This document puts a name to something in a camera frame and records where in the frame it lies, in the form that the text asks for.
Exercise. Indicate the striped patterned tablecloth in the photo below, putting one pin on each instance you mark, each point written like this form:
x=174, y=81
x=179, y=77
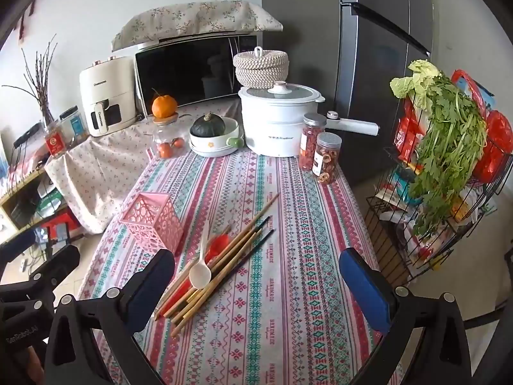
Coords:
x=280, y=228

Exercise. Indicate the red plastic bag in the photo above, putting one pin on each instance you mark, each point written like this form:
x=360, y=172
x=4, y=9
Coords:
x=497, y=144

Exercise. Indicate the red box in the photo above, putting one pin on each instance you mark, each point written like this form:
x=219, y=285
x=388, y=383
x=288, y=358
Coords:
x=60, y=224

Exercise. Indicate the floral cloth cover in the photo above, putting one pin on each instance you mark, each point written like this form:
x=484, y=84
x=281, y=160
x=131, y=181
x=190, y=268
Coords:
x=192, y=20

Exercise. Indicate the leafy green herbs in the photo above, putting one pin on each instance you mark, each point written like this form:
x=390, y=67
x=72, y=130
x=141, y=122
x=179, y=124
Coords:
x=445, y=136

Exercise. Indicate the jar of dried fruit slices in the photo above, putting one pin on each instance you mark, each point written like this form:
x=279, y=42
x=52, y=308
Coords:
x=326, y=160

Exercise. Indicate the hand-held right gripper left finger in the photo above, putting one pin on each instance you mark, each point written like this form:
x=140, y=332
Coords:
x=154, y=280

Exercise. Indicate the grey refrigerator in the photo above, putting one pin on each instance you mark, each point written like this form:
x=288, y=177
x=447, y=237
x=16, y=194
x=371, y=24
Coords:
x=304, y=48

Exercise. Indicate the red snack packet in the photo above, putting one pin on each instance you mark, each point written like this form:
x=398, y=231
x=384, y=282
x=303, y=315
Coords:
x=407, y=132

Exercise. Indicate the woven lidded basket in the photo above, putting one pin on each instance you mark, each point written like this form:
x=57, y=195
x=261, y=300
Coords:
x=260, y=70

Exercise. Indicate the orange tangerine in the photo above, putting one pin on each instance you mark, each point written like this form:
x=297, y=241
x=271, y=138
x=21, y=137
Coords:
x=164, y=106

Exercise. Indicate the wooden shelf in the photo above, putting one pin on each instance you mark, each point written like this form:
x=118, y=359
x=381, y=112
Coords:
x=24, y=186

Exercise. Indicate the red label jar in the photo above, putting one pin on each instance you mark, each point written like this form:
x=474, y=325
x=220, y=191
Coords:
x=54, y=144

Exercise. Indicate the dry branches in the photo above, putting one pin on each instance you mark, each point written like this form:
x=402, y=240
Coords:
x=45, y=100

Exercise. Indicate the pile of chopsticks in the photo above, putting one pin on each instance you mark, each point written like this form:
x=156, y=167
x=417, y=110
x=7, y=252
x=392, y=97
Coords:
x=236, y=248

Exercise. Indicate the blue label jar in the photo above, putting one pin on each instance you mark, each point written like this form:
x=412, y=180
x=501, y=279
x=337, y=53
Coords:
x=76, y=126

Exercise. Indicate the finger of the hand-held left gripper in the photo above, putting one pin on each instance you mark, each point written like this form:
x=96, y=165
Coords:
x=16, y=246
x=60, y=262

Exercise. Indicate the light blue box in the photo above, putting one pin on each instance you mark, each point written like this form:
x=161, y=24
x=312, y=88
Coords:
x=483, y=94

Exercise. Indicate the red spoon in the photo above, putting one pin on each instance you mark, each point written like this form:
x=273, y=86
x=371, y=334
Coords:
x=219, y=244

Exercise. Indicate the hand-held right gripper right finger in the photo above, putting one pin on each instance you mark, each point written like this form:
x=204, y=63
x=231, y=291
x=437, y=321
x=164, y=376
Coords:
x=364, y=292

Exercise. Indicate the glass jar with wooden lid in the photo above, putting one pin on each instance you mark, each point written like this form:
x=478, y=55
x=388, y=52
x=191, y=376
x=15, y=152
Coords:
x=164, y=136

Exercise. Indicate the white air fryer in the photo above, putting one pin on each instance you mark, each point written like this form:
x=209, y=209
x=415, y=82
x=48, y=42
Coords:
x=108, y=84

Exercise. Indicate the green white plastic bag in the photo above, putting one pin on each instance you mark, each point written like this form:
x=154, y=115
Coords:
x=50, y=202

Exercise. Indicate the white spoon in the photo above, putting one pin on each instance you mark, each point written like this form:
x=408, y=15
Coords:
x=199, y=274

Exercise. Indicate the napa cabbage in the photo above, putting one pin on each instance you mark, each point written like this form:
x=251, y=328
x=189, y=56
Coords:
x=417, y=84

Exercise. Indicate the pink utensil holder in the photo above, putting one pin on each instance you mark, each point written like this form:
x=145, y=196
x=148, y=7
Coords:
x=160, y=224

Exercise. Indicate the black microwave oven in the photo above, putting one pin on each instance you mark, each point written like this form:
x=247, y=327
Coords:
x=180, y=72

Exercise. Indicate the jar of red dried fruit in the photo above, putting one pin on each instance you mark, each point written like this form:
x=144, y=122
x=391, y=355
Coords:
x=310, y=144

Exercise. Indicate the white electric pot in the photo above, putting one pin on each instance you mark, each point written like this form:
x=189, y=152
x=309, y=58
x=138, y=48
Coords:
x=272, y=124

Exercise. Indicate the red wall hanging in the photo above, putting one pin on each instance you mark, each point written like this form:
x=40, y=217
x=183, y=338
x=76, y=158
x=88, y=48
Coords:
x=24, y=22

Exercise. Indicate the floral side table cover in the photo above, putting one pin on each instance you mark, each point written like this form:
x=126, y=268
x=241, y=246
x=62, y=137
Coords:
x=100, y=168

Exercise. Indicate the green squash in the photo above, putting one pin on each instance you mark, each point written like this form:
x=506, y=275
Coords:
x=206, y=128

